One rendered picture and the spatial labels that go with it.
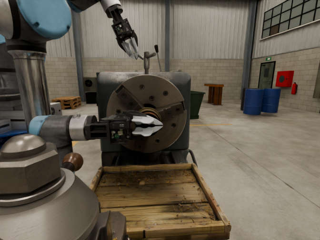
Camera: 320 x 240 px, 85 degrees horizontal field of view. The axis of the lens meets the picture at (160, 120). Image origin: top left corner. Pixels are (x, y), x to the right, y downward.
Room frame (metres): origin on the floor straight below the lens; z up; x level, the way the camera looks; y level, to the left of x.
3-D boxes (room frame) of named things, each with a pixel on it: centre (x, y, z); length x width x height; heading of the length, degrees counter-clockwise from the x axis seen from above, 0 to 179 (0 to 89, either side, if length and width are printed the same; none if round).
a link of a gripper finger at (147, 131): (0.50, 0.04, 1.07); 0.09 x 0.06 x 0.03; 93
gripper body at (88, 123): (0.49, 0.14, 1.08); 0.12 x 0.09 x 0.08; 94
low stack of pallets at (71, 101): (7.82, 4.12, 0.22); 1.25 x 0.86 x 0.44; 9
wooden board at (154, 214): (0.46, 0.03, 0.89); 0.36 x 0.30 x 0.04; 95
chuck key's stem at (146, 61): (0.72, 0.05, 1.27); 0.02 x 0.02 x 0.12
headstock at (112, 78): (1.12, 0.10, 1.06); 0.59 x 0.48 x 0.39; 5
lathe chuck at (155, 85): (0.72, 0.05, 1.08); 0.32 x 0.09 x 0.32; 95
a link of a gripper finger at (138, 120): (0.50, 0.04, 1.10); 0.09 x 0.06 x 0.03; 93
